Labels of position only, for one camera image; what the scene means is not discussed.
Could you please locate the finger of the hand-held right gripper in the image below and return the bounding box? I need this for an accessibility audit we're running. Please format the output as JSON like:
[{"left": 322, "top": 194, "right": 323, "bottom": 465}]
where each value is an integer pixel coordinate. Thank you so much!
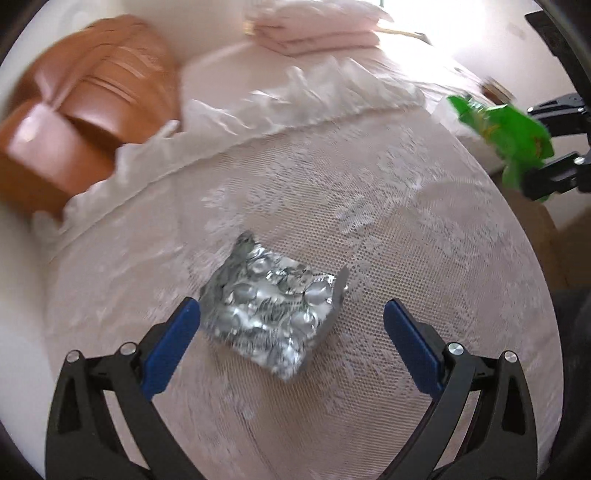
[
  {"left": 526, "top": 93, "right": 591, "bottom": 136},
  {"left": 522, "top": 150, "right": 591, "bottom": 202}
]

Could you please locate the silver blister pack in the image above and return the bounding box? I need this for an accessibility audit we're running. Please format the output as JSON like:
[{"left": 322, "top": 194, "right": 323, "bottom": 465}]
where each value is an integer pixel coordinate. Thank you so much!
[{"left": 199, "top": 231, "right": 350, "bottom": 380}]

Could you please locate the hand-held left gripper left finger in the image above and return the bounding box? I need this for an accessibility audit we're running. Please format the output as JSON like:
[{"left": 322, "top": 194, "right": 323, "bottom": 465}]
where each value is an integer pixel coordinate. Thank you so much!
[{"left": 45, "top": 296, "right": 208, "bottom": 480}]

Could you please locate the green snack packet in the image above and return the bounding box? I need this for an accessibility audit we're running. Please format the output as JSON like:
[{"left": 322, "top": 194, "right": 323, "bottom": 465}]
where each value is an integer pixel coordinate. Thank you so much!
[{"left": 446, "top": 93, "right": 557, "bottom": 189}]

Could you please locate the white lace cloth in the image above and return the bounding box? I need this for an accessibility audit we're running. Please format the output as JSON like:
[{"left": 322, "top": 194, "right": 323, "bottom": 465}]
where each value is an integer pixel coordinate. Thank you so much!
[{"left": 32, "top": 59, "right": 563, "bottom": 480}]

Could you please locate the folded pink quilt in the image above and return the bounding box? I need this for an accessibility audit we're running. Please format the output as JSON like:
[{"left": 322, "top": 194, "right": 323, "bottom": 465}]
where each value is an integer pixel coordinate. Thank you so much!
[{"left": 250, "top": 17, "right": 382, "bottom": 57}]

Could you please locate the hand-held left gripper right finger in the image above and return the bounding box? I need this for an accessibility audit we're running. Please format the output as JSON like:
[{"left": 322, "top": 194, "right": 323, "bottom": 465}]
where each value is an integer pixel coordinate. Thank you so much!
[{"left": 383, "top": 298, "right": 539, "bottom": 480}]

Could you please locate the wooden headboard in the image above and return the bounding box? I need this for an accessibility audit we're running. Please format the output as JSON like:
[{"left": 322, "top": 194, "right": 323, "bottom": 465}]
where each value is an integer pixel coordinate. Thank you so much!
[{"left": 0, "top": 14, "right": 184, "bottom": 219}]

